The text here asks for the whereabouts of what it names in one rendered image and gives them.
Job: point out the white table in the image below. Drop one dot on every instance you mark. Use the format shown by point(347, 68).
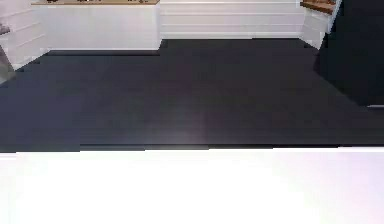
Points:
point(200, 190)

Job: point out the white kitchen counter wooden top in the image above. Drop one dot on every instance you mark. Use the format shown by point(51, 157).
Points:
point(100, 26)

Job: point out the white cabinet wooden top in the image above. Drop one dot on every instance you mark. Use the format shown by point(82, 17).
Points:
point(316, 23)

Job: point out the white side cabinet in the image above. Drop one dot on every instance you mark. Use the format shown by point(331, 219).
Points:
point(23, 40)

